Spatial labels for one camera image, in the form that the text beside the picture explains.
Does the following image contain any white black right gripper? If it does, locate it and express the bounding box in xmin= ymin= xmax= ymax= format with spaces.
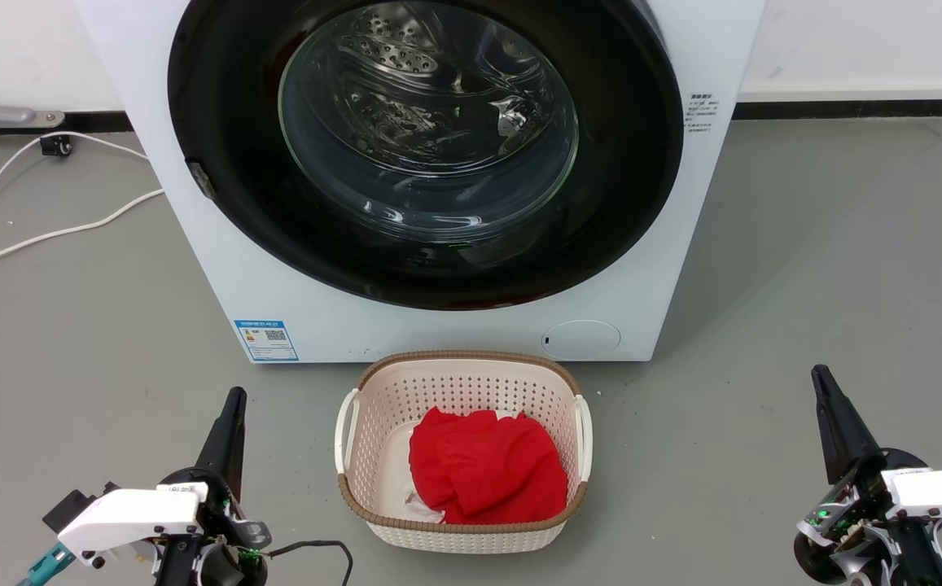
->
xmin=793 ymin=364 xmax=942 ymax=586

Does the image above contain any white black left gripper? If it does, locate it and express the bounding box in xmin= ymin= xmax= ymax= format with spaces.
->
xmin=57 ymin=387 xmax=273 ymax=586

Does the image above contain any white front-load washing machine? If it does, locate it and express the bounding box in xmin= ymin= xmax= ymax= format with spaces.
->
xmin=73 ymin=0 xmax=768 ymax=365

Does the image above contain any round black glass washer door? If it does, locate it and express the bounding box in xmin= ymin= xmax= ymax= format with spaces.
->
xmin=167 ymin=0 xmax=686 ymax=311

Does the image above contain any blue energy label sticker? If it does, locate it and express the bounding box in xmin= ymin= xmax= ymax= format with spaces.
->
xmin=234 ymin=319 xmax=300 ymax=363

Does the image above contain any cream perforated laundry basket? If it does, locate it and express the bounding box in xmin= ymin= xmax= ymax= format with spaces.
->
xmin=335 ymin=350 xmax=594 ymax=555

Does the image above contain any white garment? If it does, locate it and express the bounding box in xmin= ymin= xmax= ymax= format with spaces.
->
xmin=401 ymin=488 xmax=447 ymax=524

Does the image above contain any red garment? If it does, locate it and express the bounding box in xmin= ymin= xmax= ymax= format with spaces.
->
xmin=408 ymin=406 xmax=569 ymax=525

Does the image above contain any round white filter cover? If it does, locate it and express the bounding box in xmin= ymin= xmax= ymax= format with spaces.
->
xmin=541 ymin=319 xmax=623 ymax=361

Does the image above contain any thin black left gripper cable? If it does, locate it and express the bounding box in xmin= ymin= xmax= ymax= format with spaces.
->
xmin=265 ymin=539 xmax=355 ymax=586

